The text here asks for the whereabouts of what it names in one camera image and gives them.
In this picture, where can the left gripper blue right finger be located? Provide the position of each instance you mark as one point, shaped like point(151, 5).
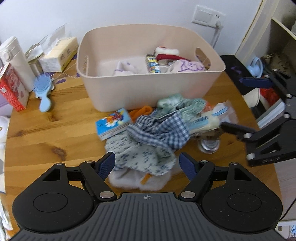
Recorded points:
point(188, 165)

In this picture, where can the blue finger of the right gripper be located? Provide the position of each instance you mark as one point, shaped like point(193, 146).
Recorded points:
point(256, 82)
point(238, 130)

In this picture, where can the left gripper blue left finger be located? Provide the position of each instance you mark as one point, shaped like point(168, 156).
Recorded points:
point(105, 165)

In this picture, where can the silver tin can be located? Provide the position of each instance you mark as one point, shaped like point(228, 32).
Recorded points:
point(208, 145)

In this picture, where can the white blue floral cloth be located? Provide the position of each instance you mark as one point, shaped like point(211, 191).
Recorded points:
point(131, 154)

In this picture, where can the clear plastic mask packet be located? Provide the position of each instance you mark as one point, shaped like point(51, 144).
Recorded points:
point(206, 123)

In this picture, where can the blue checkered cloth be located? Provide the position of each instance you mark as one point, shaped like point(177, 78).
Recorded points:
point(168, 132)

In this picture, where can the blue cartoon tissue pack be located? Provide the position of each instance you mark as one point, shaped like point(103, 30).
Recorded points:
point(113, 124)

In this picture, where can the orange cloth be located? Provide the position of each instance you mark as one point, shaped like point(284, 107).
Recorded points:
point(136, 113)

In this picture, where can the green knitted cloth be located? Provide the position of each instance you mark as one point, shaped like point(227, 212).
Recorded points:
point(187, 108)

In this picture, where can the beige sock with purple print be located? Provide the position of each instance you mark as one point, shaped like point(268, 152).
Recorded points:
point(185, 66)

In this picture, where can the white plush toy red bow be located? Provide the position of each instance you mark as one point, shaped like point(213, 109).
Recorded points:
point(166, 56)

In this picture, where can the blue headphones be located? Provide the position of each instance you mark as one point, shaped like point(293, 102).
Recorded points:
point(255, 68)

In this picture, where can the red bag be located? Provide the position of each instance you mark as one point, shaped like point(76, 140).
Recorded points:
point(269, 95)

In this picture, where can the blue hairbrush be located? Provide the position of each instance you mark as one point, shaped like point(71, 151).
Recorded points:
point(43, 85)

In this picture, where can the beige plastic storage bin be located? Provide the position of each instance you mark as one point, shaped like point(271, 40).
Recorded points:
point(102, 48)

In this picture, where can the red white carton box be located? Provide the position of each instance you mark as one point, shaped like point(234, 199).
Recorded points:
point(12, 88)

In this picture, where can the white thermos bottle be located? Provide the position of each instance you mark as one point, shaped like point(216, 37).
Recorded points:
point(12, 53)

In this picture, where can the white wall switch socket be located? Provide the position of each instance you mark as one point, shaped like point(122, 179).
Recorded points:
point(207, 17)

